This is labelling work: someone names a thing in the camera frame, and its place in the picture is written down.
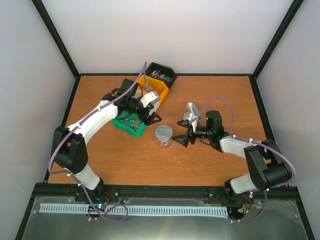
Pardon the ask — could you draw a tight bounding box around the silver metal scoop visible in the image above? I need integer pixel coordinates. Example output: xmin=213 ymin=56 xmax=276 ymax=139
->
xmin=186 ymin=102 xmax=203 ymax=126

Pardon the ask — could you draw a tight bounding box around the green candy bin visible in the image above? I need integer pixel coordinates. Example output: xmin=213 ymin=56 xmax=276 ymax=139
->
xmin=111 ymin=111 xmax=146 ymax=138

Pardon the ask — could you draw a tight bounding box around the clear plastic jar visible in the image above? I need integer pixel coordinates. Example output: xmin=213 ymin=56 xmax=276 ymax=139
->
xmin=156 ymin=136 xmax=172 ymax=148

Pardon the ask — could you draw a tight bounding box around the round metal jar lid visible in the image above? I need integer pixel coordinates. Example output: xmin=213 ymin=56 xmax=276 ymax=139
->
xmin=155 ymin=124 xmax=173 ymax=141

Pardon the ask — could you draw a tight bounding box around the yellow candy bin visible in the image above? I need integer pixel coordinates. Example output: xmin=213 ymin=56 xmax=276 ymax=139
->
xmin=134 ymin=75 xmax=169 ymax=104

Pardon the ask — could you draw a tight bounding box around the black candy bin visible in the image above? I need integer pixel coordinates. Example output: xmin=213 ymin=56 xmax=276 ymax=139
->
xmin=146 ymin=62 xmax=177 ymax=89

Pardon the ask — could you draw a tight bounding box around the white candy bin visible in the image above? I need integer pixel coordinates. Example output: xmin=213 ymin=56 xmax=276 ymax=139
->
xmin=134 ymin=90 xmax=160 ymax=115

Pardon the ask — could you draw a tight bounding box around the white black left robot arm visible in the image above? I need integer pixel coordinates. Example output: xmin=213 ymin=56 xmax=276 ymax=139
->
xmin=48 ymin=78 xmax=162 ymax=202

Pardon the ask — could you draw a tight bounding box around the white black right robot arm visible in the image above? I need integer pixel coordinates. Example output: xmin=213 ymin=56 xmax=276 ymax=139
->
xmin=172 ymin=110 xmax=294 ymax=203

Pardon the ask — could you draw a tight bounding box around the grey metal front plate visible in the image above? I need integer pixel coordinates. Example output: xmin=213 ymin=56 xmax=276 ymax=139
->
xmin=22 ymin=197 xmax=308 ymax=240

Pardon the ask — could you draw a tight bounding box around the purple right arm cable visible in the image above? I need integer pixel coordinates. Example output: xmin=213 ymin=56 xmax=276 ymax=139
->
xmin=192 ymin=96 xmax=298 ymax=224

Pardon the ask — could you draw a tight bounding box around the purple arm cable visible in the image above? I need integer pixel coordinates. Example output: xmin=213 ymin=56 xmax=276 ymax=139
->
xmin=192 ymin=96 xmax=298 ymax=224
xmin=47 ymin=61 xmax=153 ymax=223

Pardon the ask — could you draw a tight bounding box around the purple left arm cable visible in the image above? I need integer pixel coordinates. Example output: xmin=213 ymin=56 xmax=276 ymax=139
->
xmin=47 ymin=61 xmax=153 ymax=223

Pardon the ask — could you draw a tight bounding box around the light blue slotted cable duct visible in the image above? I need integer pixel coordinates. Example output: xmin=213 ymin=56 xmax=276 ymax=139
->
xmin=38 ymin=203 xmax=228 ymax=218

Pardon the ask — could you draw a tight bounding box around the black enclosure frame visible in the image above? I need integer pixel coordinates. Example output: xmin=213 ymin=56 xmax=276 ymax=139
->
xmin=16 ymin=0 xmax=303 ymax=240

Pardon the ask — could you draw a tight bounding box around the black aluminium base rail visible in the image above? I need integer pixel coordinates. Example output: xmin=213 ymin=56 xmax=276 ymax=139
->
xmin=33 ymin=183 xmax=300 ymax=204

